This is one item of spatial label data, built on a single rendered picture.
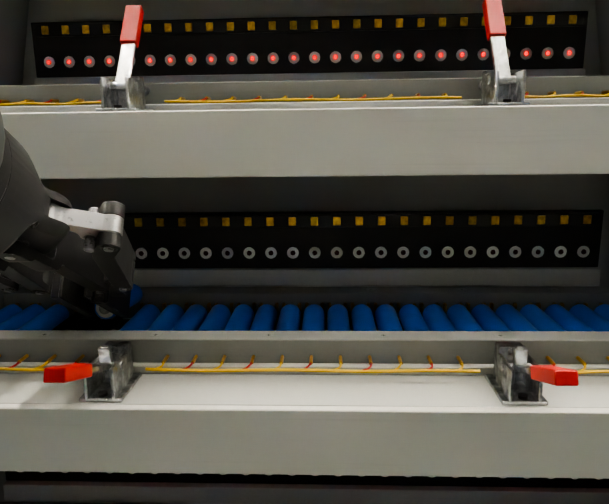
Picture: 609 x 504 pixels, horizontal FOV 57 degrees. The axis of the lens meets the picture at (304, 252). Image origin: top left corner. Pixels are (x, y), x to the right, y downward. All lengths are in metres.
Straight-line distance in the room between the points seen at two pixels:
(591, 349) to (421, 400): 0.13
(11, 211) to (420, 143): 0.25
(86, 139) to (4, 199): 0.16
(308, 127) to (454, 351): 0.18
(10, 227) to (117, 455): 0.18
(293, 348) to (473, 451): 0.13
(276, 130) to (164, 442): 0.21
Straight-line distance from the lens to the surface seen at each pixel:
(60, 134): 0.42
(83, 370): 0.35
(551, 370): 0.32
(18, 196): 0.27
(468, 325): 0.45
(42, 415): 0.40
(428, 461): 0.38
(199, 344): 0.41
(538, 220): 0.55
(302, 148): 0.38
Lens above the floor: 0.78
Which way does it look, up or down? 8 degrees up
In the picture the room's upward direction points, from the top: straight up
